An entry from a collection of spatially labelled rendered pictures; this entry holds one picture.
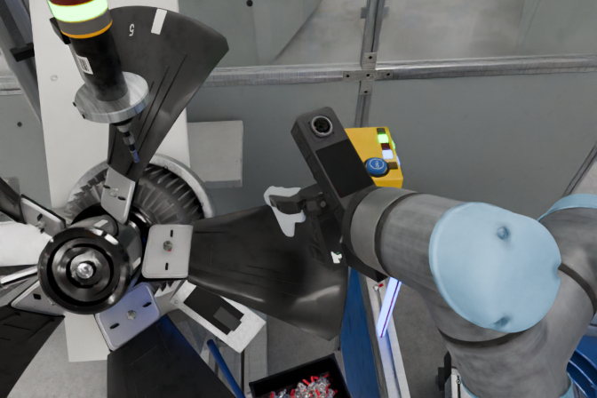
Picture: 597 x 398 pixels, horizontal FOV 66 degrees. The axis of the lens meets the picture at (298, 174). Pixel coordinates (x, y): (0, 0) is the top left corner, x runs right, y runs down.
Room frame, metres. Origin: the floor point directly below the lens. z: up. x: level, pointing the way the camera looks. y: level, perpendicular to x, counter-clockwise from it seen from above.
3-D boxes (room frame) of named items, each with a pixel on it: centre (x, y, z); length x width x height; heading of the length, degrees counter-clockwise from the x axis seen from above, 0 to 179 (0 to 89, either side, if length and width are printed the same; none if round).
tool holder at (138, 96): (0.38, 0.19, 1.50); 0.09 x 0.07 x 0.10; 39
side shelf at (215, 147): (0.91, 0.34, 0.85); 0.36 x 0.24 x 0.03; 94
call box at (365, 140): (0.69, -0.15, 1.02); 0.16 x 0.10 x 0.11; 4
